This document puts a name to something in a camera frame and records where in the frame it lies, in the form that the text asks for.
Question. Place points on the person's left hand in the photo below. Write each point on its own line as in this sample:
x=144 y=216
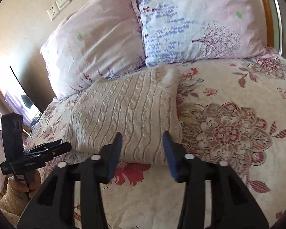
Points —
x=19 y=187

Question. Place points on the beige cable-knit sweater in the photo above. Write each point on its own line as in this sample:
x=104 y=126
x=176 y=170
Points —
x=140 y=106

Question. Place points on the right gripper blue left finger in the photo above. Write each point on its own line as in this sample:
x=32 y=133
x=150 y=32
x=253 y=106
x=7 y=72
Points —
x=53 y=203

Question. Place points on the blue lavender print pillow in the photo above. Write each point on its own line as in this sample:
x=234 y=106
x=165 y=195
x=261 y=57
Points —
x=175 y=31

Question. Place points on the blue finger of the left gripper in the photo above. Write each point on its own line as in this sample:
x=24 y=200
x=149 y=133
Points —
x=50 y=154
x=42 y=147

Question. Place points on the white wall switch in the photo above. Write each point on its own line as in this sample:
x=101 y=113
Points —
x=61 y=4

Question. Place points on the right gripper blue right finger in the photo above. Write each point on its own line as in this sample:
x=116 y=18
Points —
x=233 y=206

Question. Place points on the wooden headboard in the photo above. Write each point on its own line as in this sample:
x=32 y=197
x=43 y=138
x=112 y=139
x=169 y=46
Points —
x=274 y=24

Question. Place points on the white wall socket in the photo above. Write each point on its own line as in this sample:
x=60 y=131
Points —
x=53 y=11

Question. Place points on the pink floral pillow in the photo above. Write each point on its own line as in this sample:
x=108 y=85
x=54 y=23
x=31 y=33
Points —
x=102 y=39

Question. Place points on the cream knit sleeve forearm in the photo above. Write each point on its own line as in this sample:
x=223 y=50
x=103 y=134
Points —
x=12 y=205

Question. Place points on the black camera box left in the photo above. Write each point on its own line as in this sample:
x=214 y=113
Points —
x=12 y=129

